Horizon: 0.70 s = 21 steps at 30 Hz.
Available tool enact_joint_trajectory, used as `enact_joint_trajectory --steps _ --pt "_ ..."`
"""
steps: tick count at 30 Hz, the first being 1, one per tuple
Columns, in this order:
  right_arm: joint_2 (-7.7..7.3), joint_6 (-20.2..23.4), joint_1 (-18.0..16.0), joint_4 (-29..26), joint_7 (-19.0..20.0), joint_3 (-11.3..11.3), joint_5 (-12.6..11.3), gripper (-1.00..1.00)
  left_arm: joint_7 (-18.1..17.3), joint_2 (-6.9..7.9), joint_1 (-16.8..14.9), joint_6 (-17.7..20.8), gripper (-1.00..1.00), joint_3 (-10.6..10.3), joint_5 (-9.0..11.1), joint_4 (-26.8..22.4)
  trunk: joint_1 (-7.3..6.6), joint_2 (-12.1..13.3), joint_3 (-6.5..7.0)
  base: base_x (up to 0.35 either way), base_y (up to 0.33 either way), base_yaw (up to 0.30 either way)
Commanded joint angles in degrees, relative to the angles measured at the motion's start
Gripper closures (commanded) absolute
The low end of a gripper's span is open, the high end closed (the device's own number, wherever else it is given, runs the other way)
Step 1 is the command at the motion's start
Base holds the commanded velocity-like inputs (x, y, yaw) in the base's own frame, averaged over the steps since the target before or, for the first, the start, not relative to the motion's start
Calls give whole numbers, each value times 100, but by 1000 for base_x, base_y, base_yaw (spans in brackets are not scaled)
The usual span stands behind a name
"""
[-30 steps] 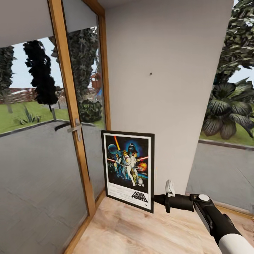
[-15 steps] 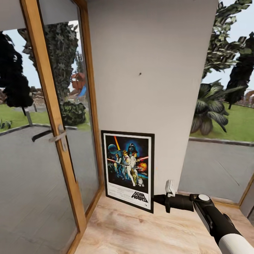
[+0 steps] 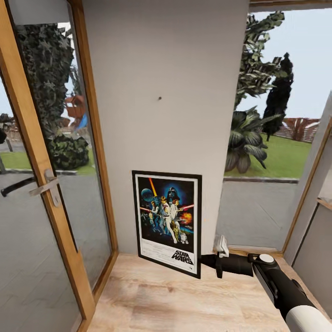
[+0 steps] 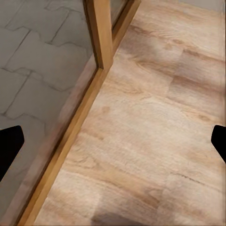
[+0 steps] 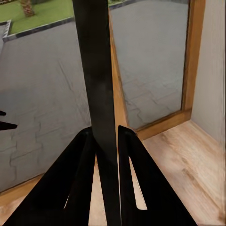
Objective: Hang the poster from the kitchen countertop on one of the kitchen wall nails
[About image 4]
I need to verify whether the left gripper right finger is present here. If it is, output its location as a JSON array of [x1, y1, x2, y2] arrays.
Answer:
[[211, 125, 226, 163]]

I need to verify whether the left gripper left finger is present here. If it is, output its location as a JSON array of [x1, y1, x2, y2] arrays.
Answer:
[[0, 125, 24, 182]]

